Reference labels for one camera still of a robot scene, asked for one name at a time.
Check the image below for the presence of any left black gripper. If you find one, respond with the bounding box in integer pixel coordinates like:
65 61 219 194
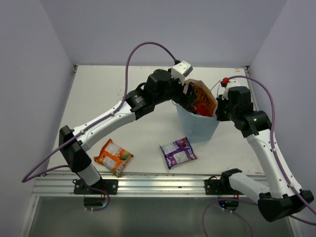
154 73 197 107

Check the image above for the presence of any yellow Kettle chips bag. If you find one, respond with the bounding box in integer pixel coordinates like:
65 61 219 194
193 85 217 117

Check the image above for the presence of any red gummy candy bag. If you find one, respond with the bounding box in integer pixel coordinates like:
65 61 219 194
197 105 210 117

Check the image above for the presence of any light blue paper bag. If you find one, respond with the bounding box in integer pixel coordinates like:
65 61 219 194
175 79 219 143

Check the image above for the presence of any purple snack packet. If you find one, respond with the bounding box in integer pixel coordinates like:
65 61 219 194
159 137 197 169

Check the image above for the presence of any orange snack packet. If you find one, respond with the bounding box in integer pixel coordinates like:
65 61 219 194
94 139 134 178

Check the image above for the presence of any blue Burts chips bag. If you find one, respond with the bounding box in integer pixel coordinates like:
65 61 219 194
190 104 197 114

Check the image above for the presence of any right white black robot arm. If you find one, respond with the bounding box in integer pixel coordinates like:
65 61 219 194
216 86 314 222

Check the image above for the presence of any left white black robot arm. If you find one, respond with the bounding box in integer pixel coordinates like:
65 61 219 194
59 66 194 194

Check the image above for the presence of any red emergency knob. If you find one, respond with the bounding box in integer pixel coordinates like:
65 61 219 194
220 78 230 87

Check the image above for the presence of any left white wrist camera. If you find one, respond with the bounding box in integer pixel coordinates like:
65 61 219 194
171 61 193 85

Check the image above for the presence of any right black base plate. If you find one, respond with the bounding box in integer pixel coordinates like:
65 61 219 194
204 176 242 196

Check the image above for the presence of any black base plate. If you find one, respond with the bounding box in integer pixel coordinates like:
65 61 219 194
204 176 242 196
72 179 119 195

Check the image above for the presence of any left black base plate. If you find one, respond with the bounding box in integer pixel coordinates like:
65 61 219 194
72 179 119 195

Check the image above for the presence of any aluminium mounting rail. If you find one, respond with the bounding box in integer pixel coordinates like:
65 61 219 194
31 172 271 198

